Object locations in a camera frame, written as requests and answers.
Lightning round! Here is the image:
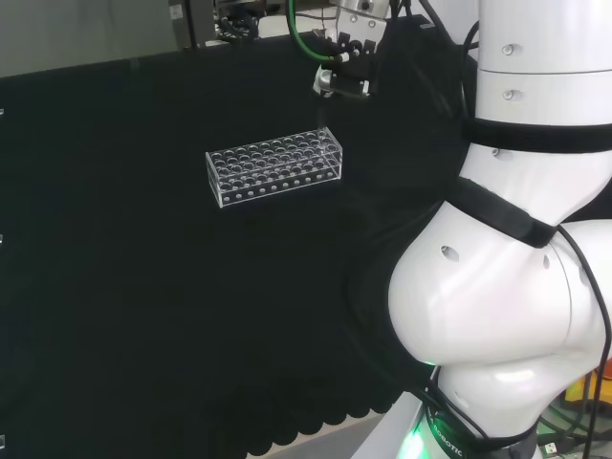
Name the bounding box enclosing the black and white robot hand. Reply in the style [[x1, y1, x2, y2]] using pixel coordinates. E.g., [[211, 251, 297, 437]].
[[312, 0, 389, 100]]

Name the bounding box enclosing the black cable bundle at wrist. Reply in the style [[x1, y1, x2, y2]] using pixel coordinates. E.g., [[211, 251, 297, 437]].
[[389, 0, 481, 144]]

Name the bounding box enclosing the black bench cloth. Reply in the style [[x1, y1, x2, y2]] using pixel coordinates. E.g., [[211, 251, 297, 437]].
[[0, 13, 479, 459]]

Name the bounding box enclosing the yellow and orange box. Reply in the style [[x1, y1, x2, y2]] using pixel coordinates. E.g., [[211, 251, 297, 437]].
[[565, 367, 612, 405]]

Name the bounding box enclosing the clear glass test tube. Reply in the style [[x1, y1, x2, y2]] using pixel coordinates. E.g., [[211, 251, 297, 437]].
[[317, 95, 332, 147]]

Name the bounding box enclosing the green cable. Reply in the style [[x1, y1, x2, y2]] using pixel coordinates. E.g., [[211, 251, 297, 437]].
[[285, 0, 341, 62]]

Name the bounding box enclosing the clear plastic test tube rack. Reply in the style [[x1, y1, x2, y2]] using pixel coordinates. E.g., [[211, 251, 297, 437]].
[[205, 125, 346, 210]]

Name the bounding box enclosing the grey equipment cabinet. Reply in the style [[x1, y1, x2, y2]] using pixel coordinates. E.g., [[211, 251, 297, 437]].
[[167, 0, 192, 50]]

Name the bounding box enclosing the tangle of black cables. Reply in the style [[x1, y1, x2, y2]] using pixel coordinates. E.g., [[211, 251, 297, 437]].
[[213, 11, 262, 45]]

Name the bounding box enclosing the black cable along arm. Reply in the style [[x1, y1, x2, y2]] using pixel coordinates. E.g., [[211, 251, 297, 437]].
[[557, 224, 612, 431]]

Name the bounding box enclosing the black tripod pole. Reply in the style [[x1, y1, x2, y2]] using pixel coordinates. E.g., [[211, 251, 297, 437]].
[[187, 0, 199, 51]]

